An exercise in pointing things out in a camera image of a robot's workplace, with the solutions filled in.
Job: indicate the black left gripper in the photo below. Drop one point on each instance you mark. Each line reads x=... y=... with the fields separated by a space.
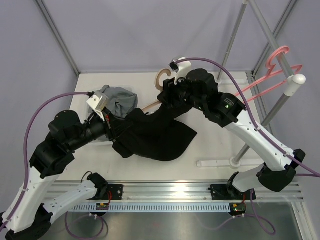
x=113 y=126

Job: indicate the white slotted cable duct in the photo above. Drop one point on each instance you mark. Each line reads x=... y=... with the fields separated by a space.
x=149 y=207

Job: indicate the black shirt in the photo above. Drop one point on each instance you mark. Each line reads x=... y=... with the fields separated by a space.
x=157 y=136

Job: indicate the silver clothes rack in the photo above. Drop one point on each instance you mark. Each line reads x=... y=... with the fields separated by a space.
x=291 y=73

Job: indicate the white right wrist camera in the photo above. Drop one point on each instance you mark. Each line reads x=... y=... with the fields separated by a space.
x=182 y=67

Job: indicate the pink plastic hanger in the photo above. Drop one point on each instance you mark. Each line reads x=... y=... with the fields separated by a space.
x=270 y=66

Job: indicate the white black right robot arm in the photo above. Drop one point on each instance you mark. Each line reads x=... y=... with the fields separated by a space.
x=199 y=90

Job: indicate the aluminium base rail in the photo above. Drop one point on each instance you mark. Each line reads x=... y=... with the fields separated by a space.
x=194 y=191

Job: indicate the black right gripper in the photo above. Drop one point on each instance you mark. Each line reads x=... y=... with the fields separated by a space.
x=172 y=89

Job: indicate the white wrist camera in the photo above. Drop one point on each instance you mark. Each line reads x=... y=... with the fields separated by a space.
x=182 y=67
x=97 y=102

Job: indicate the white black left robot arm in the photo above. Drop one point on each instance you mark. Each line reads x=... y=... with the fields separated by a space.
x=30 y=216

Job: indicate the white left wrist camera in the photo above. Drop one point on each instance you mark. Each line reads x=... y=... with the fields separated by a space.
x=97 y=102

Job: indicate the grey shirt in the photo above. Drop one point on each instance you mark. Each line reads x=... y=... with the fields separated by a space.
x=121 y=102

